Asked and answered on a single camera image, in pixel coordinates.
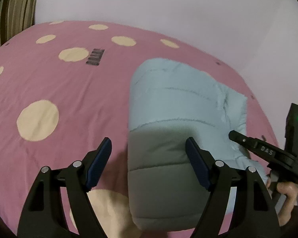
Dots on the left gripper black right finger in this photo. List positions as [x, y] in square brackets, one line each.
[253, 215]

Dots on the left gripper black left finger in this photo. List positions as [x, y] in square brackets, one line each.
[43, 214]

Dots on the light blue puffer jacket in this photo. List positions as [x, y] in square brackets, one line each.
[170, 102]

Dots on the right hand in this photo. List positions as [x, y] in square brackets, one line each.
[290, 191]

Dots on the pink polka dot bedsheet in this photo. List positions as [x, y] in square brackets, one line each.
[64, 86]

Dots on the striped green curtain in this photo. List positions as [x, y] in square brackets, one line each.
[12, 7]

